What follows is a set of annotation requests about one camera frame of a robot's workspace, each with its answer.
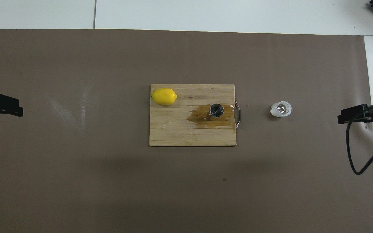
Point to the clear faceted glass cup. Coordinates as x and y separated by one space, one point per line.
274 111

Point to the steel double jigger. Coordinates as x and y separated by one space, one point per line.
216 110

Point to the yellow lemon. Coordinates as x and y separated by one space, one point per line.
163 96

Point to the wooden cutting board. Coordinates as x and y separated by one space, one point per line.
180 129

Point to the brown paper table mat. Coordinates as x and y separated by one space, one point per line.
173 187

